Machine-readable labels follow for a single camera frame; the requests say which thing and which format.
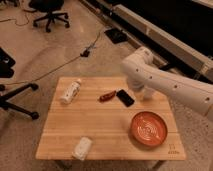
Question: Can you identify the red pepper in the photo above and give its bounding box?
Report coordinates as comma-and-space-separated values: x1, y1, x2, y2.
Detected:
99, 91, 116, 102

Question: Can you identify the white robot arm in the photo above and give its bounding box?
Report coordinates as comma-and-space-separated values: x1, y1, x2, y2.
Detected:
121, 46, 213, 122

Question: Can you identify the orange ceramic bowl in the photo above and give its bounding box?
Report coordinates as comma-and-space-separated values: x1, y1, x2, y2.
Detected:
130, 111, 168, 148

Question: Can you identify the black smartphone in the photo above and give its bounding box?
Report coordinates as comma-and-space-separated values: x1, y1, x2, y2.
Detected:
116, 89, 134, 107

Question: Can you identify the white plastic bottle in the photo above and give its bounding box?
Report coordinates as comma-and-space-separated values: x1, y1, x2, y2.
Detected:
60, 79, 82, 104

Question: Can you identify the wooden table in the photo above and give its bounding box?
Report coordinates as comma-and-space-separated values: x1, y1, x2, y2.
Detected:
36, 77, 186, 160

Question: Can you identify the black floor plate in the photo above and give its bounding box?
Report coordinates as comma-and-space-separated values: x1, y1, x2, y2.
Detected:
105, 28, 127, 44

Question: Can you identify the black office chair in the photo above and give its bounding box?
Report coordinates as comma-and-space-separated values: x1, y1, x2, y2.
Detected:
29, 0, 70, 33

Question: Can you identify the black object at left edge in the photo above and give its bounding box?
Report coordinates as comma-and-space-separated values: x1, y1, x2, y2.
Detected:
0, 47, 16, 78

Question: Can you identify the black chair base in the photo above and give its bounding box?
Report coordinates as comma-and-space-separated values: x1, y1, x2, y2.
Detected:
0, 83, 39, 120

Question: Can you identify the black floor cable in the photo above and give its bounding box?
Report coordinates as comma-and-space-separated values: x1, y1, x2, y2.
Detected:
0, 25, 111, 87

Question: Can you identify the white wall rail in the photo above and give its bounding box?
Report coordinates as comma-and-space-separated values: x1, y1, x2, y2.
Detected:
80, 0, 213, 84

